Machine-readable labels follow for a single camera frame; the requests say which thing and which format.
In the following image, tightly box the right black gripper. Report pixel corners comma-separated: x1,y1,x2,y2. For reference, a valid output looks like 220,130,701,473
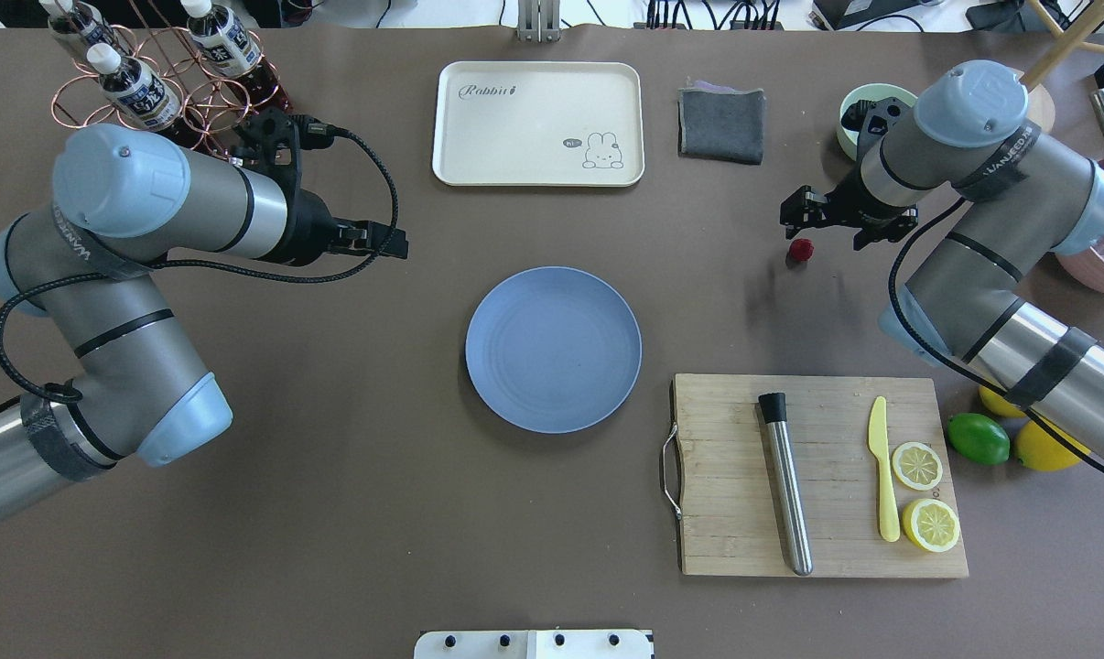
781,99,919,251

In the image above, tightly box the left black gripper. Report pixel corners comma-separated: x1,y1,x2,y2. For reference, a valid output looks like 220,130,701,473
233,108,408,266

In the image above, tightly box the red strawberry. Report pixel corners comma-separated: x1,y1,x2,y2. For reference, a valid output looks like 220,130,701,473
786,238,815,264

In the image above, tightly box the yellow lemon behind arm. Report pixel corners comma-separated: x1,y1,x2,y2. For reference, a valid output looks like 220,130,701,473
978,385,1026,418

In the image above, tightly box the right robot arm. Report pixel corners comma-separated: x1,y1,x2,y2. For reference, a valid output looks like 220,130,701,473
781,59,1104,459

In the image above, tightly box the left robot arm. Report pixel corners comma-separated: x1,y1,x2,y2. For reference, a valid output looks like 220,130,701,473
0,109,408,522

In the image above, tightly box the blue plate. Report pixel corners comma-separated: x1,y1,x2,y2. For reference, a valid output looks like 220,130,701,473
464,266,643,435

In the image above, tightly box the mint green bowl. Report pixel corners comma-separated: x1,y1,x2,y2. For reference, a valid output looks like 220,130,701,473
836,82,917,161

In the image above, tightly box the tea bottle back right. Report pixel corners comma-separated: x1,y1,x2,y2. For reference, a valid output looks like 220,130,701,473
182,1,293,115

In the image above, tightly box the tea bottle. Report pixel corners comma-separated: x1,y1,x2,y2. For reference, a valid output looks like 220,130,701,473
38,1,124,68
86,43,203,149
182,1,293,115

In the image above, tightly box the tea bottle front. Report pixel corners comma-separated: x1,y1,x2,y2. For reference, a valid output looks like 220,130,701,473
86,43,203,149

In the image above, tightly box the grey folded cloth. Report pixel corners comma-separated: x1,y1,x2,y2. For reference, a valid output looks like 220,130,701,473
677,81,768,166

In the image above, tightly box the steel muddler black tip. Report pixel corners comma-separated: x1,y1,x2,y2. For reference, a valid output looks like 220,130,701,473
757,392,815,577

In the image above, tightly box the wooden stand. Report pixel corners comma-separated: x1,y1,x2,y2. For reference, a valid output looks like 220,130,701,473
1011,1,1104,134

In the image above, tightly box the cream rabbit tray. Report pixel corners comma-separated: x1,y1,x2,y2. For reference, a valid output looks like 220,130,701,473
431,61,645,188

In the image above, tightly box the tea bottle back left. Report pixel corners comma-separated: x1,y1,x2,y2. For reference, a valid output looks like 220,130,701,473
38,1,124,68

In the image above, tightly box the green lime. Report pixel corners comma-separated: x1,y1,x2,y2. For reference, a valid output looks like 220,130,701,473
946,413,1012,466

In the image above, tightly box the lemon slice upper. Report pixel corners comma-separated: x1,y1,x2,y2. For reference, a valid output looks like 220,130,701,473
891,442,944,492

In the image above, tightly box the lemon slice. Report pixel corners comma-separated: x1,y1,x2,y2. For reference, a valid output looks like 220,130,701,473
891,442,944,492
901,498,960,552

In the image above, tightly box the yellow lemon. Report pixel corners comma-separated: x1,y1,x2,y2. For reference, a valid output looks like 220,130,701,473
1015,421,1083,472

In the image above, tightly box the yellow plastic knife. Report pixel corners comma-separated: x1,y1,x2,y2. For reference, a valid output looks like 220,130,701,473
867,396,901,543

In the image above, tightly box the lemon slice lower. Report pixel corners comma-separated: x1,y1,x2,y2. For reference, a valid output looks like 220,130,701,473
901,498,960,552

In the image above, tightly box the wooden cutting board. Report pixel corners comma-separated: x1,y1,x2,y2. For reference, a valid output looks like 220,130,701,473
672,373,968,580

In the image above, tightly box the white control box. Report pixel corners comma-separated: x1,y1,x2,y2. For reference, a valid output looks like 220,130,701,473
413,627,656,658

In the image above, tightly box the copper wire bottle rack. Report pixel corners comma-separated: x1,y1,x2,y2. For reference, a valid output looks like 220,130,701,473
49,26,291,159

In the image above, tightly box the right black cable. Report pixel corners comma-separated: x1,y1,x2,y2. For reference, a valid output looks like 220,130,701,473
887,196,1104,491

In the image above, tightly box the black cable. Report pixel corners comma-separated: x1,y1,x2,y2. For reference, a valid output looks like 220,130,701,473
0,119,401,405
887,196,1104,491

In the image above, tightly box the left black cable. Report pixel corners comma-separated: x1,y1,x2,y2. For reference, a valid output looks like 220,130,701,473
0,119,401,405

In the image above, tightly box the metal camera mount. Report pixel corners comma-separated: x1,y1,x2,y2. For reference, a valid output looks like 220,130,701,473
514,0,561,43

